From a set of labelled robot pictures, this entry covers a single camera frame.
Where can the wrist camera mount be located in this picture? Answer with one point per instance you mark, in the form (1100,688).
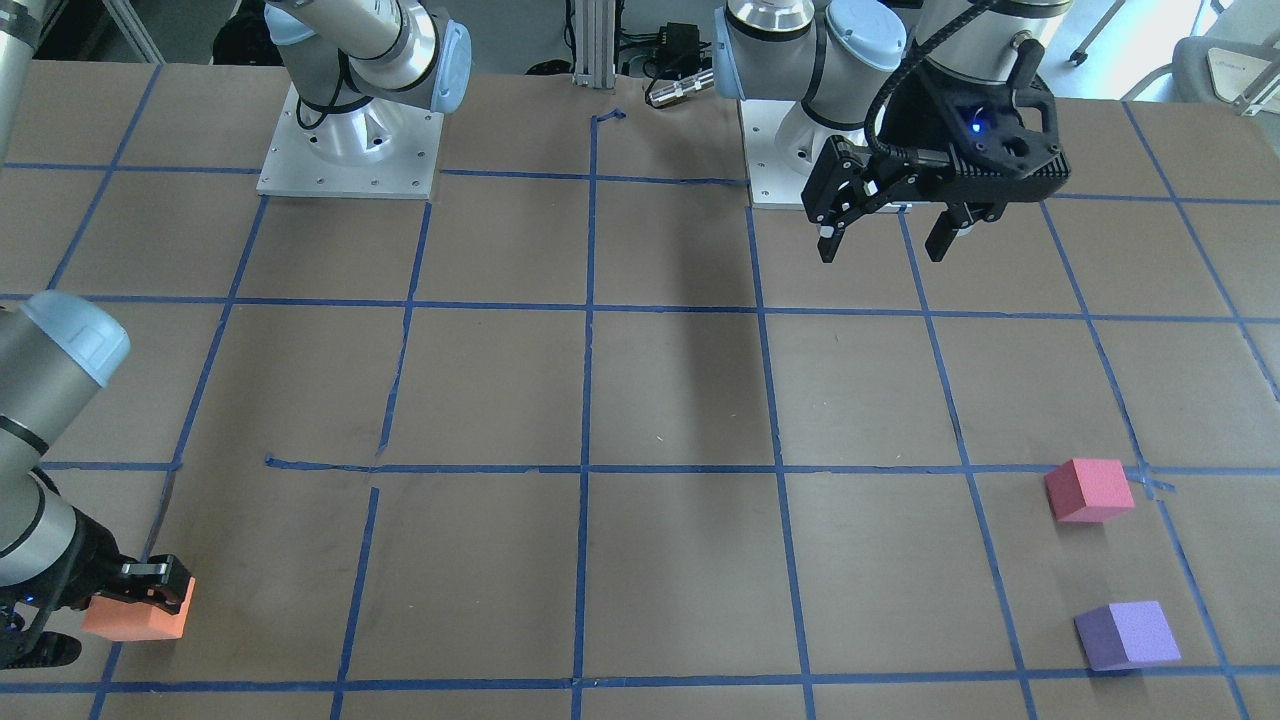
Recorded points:
(980,143)
(32,646)

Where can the purple foam cube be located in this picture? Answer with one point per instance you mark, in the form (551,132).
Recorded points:
(1124,636)

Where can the aluminium frame post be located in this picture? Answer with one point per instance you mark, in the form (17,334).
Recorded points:
(594,33)

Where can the silver cable connector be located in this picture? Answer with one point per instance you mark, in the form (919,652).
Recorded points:
(680,90)

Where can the orange foam cube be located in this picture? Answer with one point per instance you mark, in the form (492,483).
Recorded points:
(120,621)

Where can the grey office chair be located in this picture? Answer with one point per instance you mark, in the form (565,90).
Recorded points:
(1234,62)

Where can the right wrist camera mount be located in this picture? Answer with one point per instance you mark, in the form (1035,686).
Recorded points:
(32,646)

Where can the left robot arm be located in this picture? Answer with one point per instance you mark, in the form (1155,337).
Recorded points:
(843,59)

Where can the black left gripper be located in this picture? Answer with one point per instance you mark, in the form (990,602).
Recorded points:
(926,117)

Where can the red foam cube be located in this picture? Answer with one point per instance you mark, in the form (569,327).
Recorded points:
(1088,490)

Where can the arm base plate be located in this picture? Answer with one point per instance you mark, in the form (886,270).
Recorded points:
(380,151)
(781,143)

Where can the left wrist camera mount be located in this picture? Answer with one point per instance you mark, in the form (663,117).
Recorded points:
(980,143)

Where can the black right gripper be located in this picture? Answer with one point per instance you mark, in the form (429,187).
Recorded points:
(88,566)

